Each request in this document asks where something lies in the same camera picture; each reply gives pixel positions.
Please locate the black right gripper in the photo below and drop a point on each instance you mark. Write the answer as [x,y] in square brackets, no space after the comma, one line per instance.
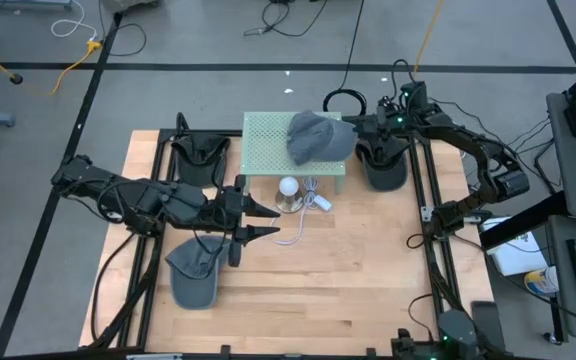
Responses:
[383,142]

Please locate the brass lamp with white bulb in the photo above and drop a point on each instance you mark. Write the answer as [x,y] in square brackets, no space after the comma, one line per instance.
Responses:
[288,186]

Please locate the black desk crossbar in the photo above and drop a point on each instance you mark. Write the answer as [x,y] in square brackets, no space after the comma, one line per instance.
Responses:
[523,220]

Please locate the grey cloth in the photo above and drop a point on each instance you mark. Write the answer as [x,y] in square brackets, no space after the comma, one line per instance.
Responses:
[193,280]

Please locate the white paper box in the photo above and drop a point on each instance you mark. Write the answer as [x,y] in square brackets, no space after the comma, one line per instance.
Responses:
[518,255]

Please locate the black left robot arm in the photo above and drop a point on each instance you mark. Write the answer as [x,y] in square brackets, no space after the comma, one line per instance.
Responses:
[118,192]

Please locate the black aluminium table frame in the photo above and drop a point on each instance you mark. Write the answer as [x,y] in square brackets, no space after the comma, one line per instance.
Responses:
[193,133]

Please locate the green perforated metal stand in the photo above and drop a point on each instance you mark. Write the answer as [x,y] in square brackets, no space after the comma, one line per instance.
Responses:
[263,145]

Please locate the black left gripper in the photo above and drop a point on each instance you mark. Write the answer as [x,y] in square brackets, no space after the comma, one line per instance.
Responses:
[223,210]

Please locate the grey floor object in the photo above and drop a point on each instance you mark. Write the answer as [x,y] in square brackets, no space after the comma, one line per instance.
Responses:
[128,4]

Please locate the grey baseball cap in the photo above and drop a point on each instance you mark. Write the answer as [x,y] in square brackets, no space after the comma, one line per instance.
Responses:
[318,137]

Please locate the white yellow blue container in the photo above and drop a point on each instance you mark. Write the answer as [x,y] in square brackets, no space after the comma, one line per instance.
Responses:
[543,281]

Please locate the silver mounting plate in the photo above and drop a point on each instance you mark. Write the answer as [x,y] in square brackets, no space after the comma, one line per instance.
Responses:
[427,214]

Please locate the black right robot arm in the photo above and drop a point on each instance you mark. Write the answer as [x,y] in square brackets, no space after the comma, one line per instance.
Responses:
[468,137]

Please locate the black phone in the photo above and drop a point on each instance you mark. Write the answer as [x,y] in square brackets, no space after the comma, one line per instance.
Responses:
[490,325]

